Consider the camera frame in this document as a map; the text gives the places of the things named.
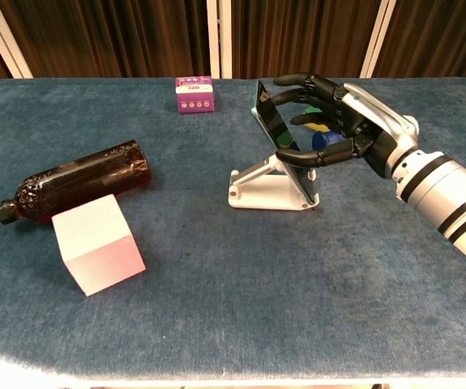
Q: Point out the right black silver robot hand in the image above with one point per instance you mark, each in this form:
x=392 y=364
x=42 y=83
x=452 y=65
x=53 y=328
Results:
x=378 y=129

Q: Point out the black smartphone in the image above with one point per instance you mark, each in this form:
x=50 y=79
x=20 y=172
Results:
x=271 y=117

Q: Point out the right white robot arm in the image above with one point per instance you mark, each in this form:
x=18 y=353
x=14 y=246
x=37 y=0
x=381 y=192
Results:
x=451 y=194

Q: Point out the white folding phone stand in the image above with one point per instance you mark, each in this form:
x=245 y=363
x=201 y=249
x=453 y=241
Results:
x=261 y=188

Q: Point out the white bottle with blue cap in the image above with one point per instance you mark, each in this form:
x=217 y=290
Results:
x=325 y=139

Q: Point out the small purple box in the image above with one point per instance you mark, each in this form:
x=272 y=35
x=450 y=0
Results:
x=195 y=95

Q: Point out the blue table cloth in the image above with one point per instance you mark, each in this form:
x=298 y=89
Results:
x=216 y=283

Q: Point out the brown plastic bottle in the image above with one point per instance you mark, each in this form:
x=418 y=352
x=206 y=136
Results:
x=82 y=178

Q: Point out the pink cube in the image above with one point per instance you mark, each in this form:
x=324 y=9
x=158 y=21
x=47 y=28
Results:
x=95 y=243

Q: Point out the white frame post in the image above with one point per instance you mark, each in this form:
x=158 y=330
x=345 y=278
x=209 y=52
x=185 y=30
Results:
x=219 y=38
x=378 y=40
x=5 y=40

